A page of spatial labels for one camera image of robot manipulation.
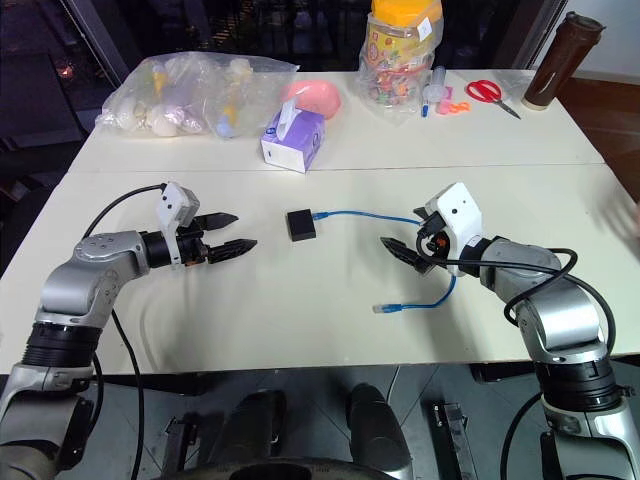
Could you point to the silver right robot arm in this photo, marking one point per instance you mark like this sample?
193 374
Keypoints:
555 300

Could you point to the small black box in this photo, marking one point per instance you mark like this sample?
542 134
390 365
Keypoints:
301 226

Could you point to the brown thermos bottle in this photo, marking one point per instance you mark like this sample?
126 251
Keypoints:
555 65

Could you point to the yellow-lid candy jar in bag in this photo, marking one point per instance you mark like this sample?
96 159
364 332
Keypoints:
397 55

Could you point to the black metal rail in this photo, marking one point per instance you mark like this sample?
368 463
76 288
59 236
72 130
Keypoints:
175 440
452 440

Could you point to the dark rounded shape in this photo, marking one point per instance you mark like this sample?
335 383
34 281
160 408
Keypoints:
375 425
257 425

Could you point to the purple tissue box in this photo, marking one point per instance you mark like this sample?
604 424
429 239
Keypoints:
295 142

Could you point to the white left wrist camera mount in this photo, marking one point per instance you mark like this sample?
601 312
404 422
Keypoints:
172 202

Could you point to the blurred person hand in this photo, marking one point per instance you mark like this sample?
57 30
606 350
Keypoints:
622 217

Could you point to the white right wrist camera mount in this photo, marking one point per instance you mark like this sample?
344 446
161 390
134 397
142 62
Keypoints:
462 210

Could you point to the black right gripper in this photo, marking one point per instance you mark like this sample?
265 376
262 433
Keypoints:
434 240

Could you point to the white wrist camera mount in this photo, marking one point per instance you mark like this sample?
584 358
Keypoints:
172 202
462 210

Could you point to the pink rounded plastic object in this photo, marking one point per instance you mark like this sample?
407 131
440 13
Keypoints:
315 97

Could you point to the clear bag of toys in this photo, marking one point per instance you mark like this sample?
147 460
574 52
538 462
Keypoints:
190 95

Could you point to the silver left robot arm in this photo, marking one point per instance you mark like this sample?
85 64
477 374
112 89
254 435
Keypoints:
90 280

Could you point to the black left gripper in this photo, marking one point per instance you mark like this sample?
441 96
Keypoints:
192 250

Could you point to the pink small plastic toys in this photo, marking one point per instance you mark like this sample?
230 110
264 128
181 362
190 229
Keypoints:
450 105

